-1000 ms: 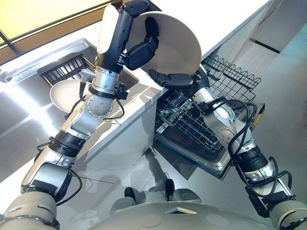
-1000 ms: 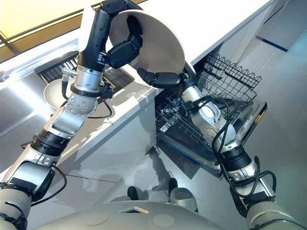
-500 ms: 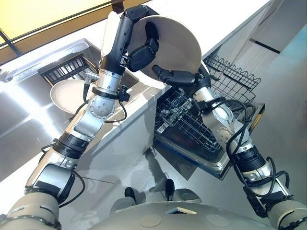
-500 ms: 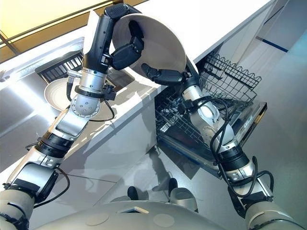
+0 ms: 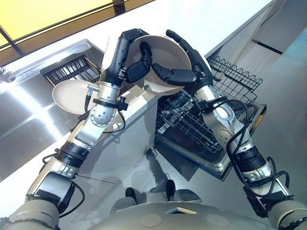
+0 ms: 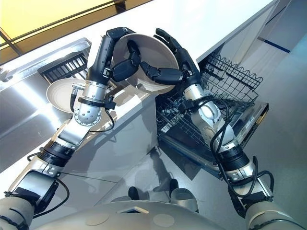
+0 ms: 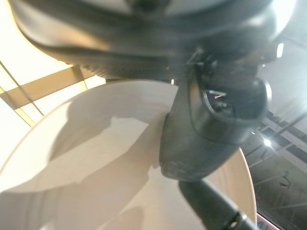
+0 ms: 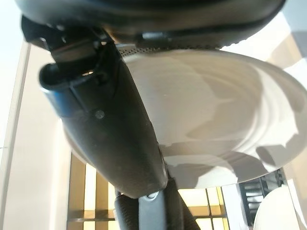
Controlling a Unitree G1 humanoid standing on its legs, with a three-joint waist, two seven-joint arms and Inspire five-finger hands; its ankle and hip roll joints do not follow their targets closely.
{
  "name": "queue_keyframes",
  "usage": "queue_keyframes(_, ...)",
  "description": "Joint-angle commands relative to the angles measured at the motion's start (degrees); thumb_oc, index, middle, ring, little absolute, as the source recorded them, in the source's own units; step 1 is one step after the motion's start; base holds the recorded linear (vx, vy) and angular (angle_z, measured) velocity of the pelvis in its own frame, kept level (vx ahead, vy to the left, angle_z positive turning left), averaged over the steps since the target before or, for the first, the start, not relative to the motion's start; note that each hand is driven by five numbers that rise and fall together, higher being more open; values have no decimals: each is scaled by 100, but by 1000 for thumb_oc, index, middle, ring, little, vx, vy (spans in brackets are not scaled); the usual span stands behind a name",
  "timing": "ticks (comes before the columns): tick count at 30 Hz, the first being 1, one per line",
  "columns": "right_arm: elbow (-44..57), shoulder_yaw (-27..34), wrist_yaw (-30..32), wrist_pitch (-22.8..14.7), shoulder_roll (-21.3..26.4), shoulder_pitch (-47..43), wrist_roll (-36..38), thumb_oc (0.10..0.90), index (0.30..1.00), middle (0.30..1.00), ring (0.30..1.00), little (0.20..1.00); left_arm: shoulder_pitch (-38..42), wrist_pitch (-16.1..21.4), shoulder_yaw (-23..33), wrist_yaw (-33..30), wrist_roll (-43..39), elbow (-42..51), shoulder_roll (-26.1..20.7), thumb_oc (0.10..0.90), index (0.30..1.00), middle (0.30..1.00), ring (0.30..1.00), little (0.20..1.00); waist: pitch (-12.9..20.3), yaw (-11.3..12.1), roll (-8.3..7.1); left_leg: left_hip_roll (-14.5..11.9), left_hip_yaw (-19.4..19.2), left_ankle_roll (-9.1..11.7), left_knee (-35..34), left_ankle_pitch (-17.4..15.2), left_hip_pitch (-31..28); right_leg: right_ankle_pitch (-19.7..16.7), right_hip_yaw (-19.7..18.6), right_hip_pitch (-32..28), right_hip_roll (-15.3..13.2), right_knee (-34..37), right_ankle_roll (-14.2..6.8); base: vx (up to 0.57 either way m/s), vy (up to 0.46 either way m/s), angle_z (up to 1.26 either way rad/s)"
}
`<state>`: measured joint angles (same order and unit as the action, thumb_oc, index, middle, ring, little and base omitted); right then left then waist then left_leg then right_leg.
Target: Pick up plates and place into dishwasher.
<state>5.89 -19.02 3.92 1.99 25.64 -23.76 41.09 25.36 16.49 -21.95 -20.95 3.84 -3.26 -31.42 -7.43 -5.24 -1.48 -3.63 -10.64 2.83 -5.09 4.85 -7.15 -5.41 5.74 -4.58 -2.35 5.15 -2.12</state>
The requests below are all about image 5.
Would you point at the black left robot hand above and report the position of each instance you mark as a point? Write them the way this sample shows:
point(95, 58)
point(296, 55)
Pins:
point(115, 60)

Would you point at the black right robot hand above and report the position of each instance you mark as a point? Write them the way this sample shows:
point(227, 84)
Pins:
point(201, 67)

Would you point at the beige ceramic bowl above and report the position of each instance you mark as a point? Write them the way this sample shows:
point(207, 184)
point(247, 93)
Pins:
point(168, 54)

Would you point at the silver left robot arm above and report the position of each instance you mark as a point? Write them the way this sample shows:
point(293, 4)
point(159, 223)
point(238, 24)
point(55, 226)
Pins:
point(100, 117)

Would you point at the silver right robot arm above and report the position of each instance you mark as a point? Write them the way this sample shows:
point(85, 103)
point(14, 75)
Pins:
point(224, 117)

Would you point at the stainless steel sink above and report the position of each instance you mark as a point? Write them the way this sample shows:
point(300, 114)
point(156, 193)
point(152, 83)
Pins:
point(72, 49)

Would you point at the black dish drying rack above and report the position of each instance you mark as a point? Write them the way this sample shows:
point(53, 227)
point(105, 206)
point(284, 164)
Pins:
point(69, 69)

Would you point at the beige ceramic plate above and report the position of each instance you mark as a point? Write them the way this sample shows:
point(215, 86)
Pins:
point(69, 97)

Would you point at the chrome faucet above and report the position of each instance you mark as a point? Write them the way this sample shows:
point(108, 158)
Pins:
point(7, 75)

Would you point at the right robot leg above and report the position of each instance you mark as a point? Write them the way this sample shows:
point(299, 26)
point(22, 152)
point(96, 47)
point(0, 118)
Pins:
point(185, 195)

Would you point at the robot leg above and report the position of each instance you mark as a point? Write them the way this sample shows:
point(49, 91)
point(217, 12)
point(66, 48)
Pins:
point(124, 202)
point(185, 195)

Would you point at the left robot leg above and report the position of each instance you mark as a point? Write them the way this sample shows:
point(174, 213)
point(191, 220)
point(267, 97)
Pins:
point(124, 202)

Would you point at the beige robot torso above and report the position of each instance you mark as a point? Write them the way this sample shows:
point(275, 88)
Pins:
point(182, 218)

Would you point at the window with black frame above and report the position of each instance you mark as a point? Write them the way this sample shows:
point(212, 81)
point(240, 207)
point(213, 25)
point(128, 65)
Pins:
point(48, 16)

